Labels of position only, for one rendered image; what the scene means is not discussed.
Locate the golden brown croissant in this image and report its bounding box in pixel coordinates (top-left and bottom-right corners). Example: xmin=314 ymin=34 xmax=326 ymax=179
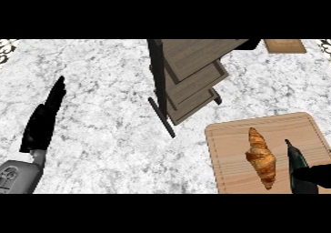
xmin=243 ymin=127 xmax=277 ymax=191

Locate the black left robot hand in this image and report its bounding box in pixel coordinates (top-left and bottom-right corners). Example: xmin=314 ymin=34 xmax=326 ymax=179
xmin=18 ymin=75 xmax=68 ymax=154

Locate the pale wooden cutting board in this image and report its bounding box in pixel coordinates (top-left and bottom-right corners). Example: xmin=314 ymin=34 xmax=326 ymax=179
xmin=202 ymin=111 xmax=331 ymax=195

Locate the small brown wooden board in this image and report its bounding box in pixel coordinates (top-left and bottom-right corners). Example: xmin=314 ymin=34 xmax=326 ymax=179
xmin=262 ymin=38 xmax=308 ymax=55

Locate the black patterned white object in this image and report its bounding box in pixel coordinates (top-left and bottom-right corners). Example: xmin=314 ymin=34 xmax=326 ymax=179
xmin=0 ymin=38 xmax=21 ymax=74
xmin=318 ymin=38 xmax=331 ymax=76

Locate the grey wooden tiered basket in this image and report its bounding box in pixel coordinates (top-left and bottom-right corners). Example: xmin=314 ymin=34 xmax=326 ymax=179
xmin=144 ymin=38 xmax=249 ymax=139

